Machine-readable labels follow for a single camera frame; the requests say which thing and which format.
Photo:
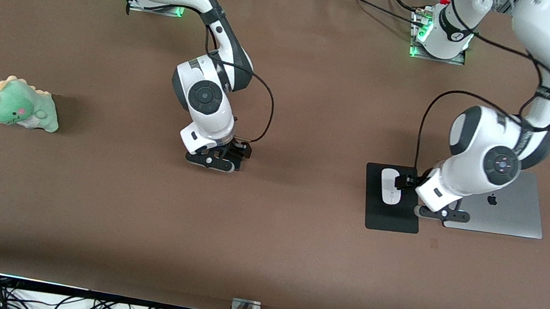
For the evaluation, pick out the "white computer mouse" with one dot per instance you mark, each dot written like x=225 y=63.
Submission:
x=388 y=188

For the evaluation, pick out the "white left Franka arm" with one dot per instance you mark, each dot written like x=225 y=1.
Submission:
x=476 y=157

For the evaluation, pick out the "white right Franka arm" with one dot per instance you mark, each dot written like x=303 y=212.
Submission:
x=207 y=98

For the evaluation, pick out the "black mouse pad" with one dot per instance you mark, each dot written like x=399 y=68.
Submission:
x=388 y=218

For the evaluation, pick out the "small clear tape piece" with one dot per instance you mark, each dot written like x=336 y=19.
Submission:
x=435 y=244

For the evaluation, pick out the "silver Apple laptop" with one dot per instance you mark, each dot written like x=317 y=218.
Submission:
x=509 y=211

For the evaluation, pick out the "green dinosaur plush toy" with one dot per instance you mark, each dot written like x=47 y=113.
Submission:
x=15 y=102

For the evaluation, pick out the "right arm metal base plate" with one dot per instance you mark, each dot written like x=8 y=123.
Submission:
x=157 y=9

